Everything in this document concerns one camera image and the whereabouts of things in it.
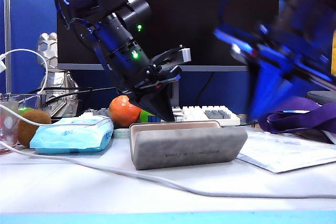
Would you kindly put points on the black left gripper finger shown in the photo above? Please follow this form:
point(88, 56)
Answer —
point(157, 103)

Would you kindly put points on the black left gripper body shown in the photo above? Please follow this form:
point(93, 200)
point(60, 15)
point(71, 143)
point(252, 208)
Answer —
point(152, 77)

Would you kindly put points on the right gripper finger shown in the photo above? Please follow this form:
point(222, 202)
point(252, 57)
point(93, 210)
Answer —
point(262, 90)

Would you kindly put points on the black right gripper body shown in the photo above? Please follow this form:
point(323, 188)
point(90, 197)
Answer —
point(275, 53)

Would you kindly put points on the grey suede glasses case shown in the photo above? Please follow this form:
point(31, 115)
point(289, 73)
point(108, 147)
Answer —
point(183, 148)

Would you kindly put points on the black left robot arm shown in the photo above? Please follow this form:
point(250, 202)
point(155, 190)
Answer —
point(113, 32)

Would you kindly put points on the large green apple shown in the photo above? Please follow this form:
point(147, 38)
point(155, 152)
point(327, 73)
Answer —
point(144, 117)

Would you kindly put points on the grey monitor stand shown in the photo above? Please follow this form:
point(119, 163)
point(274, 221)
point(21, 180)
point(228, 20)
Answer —
point(175, 95)

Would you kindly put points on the rubik's cube with printed stickers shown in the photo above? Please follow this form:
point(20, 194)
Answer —
point(178, 118)

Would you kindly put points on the orange fruit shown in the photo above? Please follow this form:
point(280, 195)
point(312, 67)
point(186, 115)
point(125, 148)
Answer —
point(120, 113)

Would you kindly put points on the white and grey keyboard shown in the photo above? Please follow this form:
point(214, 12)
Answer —
point(199, 111)

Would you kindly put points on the white tape roll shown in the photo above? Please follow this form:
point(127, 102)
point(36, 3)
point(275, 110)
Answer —
point(120, 132)

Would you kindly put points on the yellow box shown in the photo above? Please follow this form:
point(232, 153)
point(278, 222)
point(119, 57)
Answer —
point(334, 56)

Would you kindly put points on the grey cushion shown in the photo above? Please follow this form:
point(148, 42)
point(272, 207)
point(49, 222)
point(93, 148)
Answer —
point(323, 96)

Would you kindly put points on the black computer monitor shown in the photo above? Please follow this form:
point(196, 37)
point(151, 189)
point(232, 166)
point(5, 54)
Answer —
point(189, 11)

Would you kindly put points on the light blue tissue pack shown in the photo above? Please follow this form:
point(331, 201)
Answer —
point(71, 137)

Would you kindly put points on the silver geometric figurine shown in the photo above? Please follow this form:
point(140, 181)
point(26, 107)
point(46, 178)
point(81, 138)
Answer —
point(56, 87)

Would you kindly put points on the small green apple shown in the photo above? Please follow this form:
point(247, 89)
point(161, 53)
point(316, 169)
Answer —
point(24, 110)

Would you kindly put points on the brown kiwi fruit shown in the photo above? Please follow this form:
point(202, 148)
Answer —
point(26, 132)

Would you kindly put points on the white charger plug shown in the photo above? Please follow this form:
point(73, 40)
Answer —
point(2, 66)

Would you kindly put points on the clear cup with red print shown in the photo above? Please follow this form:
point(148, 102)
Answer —
point(8, 124)

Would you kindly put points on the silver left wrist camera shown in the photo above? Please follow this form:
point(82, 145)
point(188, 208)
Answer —
point(186, 54)

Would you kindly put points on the metal partition post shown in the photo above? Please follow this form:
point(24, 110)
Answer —
point(8, 37)

